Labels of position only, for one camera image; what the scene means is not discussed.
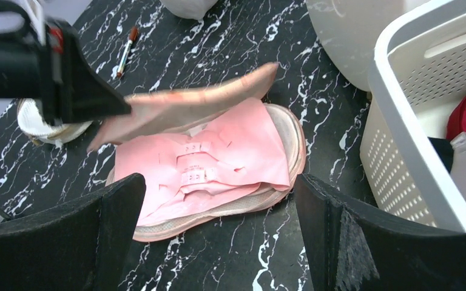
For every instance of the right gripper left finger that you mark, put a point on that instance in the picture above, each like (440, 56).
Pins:
(81, 244)

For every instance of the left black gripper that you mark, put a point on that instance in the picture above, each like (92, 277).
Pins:
(40, 58)

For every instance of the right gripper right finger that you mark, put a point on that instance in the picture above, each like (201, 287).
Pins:
(352, 245)

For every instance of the pink bra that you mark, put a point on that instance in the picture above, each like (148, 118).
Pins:
(229, 159)

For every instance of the strawberry print mesh laundry bag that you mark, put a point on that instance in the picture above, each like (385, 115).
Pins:
(189, 111)

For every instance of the cream perforated laundry basket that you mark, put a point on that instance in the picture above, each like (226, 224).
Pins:
(417, 78)

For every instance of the small white red pen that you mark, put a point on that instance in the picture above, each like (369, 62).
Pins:
(132, 38)

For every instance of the cream round tub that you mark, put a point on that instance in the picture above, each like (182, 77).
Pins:
(349, 29)

